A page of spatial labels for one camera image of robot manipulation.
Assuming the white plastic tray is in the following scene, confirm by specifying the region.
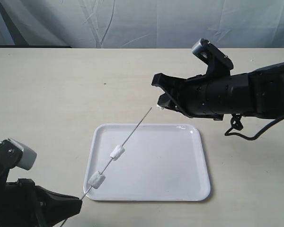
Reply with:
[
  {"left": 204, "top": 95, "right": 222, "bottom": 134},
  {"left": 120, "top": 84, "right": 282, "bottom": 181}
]
[{"left": 83, "top": 123, "right": 211, "bottom": 201}]

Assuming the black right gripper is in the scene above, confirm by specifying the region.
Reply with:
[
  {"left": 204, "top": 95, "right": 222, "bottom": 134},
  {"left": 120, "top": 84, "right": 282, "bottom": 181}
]
[{"left": 151, "top": 73, "right": 251, "bottom": 121}]

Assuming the grey backdrop curtain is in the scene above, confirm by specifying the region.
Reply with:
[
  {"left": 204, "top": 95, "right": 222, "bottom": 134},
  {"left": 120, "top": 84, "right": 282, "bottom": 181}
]
[{"left": 0, "top": 0, "right": 284, "bottom": 48}]

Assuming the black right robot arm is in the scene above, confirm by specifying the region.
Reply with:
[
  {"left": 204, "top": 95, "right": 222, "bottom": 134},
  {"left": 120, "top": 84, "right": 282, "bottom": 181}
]
[{"left": 151, "top": 61, "right": 284, "bottom": 121}]

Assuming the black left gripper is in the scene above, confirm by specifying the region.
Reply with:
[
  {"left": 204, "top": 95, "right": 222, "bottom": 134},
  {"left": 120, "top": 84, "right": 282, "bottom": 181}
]
[{"left": 0, "top": 179, "right": 82, "bottom": 227}]

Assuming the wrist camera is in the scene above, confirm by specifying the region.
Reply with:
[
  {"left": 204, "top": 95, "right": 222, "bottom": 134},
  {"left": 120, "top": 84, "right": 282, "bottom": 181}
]
[
  {"left": 191, "top": 38, "right": 234, "bottom": 77},
  {"left": 0, "top": 138, "right": 37, "bottom": 171}
]

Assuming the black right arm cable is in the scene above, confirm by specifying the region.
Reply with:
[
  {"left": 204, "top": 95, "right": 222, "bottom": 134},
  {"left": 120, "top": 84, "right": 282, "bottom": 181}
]
[{"left": 224, "top": 111, "right": 284, "bottom": 141}]

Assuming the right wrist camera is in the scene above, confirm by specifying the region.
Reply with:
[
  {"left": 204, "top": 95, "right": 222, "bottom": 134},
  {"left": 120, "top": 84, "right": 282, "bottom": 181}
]
[{"left": 191, "top": 38, "right": 234, "bottom": 77}]

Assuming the thin metal skewer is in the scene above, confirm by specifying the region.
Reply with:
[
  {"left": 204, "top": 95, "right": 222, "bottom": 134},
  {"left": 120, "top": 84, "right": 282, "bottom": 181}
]
[{"left": 80, "top": 107, "right": 153, "bottom": 200}]

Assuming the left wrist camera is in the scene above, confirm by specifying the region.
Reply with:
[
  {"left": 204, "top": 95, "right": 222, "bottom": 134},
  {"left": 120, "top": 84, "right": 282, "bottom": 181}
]
[{"left": 0, "top": 138, "right": 37, "bottom": 171}]

